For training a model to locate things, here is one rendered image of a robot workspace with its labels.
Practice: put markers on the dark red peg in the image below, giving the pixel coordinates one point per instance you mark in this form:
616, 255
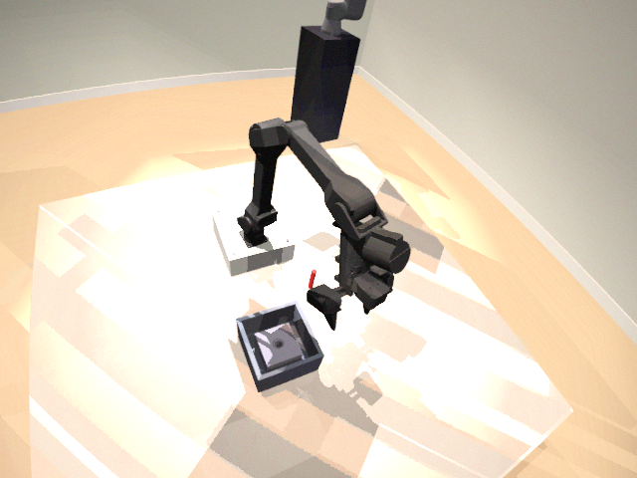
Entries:
312, 278

